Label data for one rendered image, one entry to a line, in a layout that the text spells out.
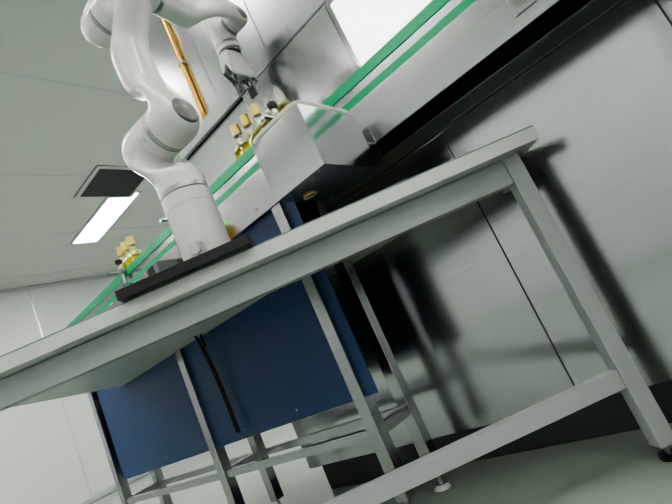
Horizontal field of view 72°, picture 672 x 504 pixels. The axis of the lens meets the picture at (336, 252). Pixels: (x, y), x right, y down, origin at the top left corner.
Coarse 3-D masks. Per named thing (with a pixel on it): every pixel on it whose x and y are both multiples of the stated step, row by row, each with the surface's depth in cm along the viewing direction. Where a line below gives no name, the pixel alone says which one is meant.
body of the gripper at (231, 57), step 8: (232, 48) 158; (224, 56) 157; (232, 56) 158; (240, 56) 161; (224, 64) 157; (232, 64) 156; (240, 64) 159; (248, 64) 163; (232, 72) 156; (240, 72) 157; (248, 72) 160; (240, 80) 161
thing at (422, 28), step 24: (432, 0) 111; (456, 0) 108; (408, 24) 116; (432, 24) 112; (384, 48) 120; (408, 48) 117; (360, 72) 125; (384, 72) 121; (336, 96) 131; (360, 96) 126
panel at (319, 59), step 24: (312, 24) 153; (336, 24) 148; (288, 48) 161; (312, 48) 154; (336, 48) 149; (264, 72) 169; (288, 72) 162; (312, 72) 156; (336, 72) 150; (264, 96) 170; (288, 96) 163; (312, 96) 157
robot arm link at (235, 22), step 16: (176, 0) 143; (192, 0) 149; (208, 0) 149; (224, 0) 152; (160, 16) 144; (176, 16) 145; (192, 16) 148; (208, 16) 150; (224, 16) 152; (240, 16) 156
